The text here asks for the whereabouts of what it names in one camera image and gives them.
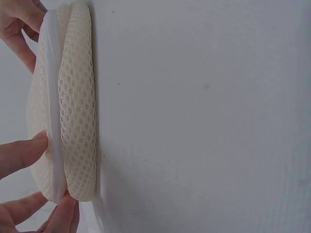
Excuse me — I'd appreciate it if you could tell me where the white mesh zipper pouch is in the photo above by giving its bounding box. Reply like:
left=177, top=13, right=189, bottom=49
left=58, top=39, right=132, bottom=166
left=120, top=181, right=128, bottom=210
left=27, top=0, right=105, bottom=233

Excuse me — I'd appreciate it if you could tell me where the person's right hand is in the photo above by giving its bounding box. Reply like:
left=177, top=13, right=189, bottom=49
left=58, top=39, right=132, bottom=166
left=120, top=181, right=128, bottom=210
left=0, top=0, right=49, bottom=74

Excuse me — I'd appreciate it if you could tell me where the person's left hand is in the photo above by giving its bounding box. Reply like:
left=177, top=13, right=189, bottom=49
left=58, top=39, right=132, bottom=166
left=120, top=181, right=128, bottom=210
left=0, top=132, right=77, bottom=233

